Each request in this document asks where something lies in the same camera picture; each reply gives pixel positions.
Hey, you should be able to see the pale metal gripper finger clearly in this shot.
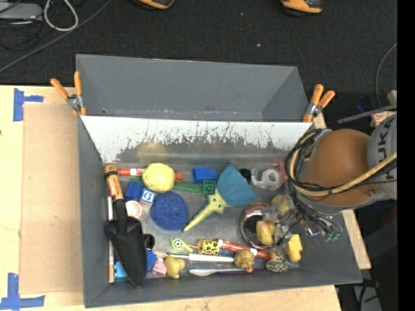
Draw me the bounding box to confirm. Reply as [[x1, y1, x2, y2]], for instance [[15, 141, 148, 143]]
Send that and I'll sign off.
[[274, 222, 298, 241], [265, 205, 301, 224]]

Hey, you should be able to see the pale yellow toy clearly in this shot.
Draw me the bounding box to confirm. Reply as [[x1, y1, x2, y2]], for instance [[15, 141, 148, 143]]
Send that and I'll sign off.
[[271, 194, 291, 215]]

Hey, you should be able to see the yellow toy block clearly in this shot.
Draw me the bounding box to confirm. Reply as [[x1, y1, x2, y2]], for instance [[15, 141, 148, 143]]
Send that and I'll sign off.
[[284, 233, 303, 263]]

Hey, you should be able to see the yellow rubber duck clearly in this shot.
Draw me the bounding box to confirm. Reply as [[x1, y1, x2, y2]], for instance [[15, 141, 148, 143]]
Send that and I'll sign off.
[[255, 220, 278, 247], [163, 253, 187, 280]]

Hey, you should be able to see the leopard print toy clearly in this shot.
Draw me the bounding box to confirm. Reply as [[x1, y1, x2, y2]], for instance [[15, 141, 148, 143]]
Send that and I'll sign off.
[[265, 252, 292, 273]]

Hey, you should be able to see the brown-yellow toy duck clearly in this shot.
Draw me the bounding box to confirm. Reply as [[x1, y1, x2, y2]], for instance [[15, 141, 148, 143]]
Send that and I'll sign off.
[[233, 249, 256, 273]]

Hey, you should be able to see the orange and white marker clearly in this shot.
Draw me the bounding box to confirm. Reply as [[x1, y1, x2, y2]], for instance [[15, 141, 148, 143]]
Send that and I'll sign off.
[[117, 167, 184, 183], [217, 238, 277, 260]]

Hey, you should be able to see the teal ribbed cup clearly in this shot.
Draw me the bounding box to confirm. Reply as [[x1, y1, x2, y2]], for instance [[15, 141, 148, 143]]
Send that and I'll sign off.
[[217, 164, 259, 208]]

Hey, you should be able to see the yellow-green pointed toy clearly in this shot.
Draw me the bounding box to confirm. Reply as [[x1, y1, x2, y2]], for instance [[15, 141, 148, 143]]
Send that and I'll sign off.
[[182, 187, 233, 233]]

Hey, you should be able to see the yellow leopard print cylinder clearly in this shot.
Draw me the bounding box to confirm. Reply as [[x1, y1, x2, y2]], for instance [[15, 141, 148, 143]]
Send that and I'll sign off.
[[196, 238, 221, 257]]

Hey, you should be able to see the green printed square block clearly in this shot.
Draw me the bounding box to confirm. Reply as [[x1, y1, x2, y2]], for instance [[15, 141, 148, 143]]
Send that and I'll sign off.
[[202, 179, 218, 197]]

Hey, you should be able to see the white thin stick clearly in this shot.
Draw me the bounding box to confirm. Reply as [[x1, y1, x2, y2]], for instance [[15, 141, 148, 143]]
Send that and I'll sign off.
[[167, 253, 235, 263]]

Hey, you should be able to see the blue toy brick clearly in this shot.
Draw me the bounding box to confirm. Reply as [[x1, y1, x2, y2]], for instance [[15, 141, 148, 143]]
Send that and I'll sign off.
[[191, 167, 219, 185]]

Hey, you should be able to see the white plastic spoon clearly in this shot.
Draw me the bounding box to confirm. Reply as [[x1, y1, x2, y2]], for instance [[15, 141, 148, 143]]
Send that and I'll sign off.
[[188, 268, 267, 278]]

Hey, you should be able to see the green flat stick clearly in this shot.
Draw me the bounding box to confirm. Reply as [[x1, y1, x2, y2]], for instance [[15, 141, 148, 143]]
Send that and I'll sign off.
[[129, 176, 204, 193]]

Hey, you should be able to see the green and yellow whistle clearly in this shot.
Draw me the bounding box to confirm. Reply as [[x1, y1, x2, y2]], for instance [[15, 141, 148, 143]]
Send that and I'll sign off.
[[169, 237, 193, 254]]

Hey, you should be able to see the blue round scrub sponge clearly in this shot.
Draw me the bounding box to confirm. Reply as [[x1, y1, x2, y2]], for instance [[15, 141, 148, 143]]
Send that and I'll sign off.
[[149, 190, 190, 231]]

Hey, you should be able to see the yellow lemon ball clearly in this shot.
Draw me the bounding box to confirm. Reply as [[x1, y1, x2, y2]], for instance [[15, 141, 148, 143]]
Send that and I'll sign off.
[[141, 162, 177, 194]]

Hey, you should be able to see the pink small toy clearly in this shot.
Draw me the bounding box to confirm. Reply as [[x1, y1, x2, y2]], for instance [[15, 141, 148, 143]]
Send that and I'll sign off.
[[151, 257, 167, 277]]

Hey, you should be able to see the white letter cube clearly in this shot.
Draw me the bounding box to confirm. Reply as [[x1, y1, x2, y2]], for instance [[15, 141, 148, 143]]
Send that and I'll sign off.
[[139, 188, 158, 204]]

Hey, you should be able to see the blue small block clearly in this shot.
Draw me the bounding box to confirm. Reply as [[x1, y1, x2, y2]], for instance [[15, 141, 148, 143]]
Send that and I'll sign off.
[[145, 250, 158, 273], [124, 181, 144, 199]]

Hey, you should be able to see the pink and white round cap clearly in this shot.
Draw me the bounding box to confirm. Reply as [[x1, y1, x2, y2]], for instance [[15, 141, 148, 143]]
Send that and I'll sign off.
[[124, 200, 144, 220]]

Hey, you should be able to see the grey metal bin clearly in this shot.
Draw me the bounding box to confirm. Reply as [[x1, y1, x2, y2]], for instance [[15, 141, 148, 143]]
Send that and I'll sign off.
[[75, 54, 363, 308]]

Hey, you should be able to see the light blue toy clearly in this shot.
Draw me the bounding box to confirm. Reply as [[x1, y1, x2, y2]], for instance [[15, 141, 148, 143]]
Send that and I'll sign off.
[[113, 261, 128, 282]]

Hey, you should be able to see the white flat stick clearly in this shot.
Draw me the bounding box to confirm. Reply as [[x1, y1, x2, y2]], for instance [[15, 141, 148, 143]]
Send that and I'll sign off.
[[107, 196, 115, 284]]

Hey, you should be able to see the person's left foot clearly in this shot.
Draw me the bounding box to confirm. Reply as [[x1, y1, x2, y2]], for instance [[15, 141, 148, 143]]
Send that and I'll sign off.
[[275, 0, 324, 17]]

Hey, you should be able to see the brown cardboard board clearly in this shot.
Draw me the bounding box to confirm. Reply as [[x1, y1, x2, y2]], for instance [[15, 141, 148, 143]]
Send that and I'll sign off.
[[18, 103, 85, 304]]

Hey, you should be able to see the shiny metal ring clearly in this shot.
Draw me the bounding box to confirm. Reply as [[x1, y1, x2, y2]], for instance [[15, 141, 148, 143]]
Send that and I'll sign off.
[[239, 202, 283, 250]]

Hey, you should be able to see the black trowel with orange handle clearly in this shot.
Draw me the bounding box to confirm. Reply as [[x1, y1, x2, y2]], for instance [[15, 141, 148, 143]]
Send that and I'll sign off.
[[102, 165, 148, 288]]

